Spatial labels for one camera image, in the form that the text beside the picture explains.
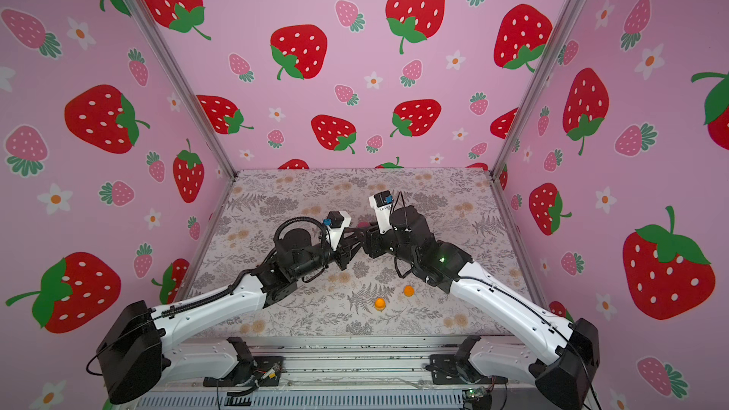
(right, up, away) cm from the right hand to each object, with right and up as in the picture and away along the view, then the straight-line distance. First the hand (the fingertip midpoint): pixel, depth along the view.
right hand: (365, 227), depth 71 cm
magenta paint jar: (0, +1, 0) cm, 1 cm away
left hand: (0, -2, +1) cm, 2 cm away
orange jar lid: (+13, -22, +17) cm, 31 cm away
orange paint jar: (+4, -25, +14) cm, 29 cm away
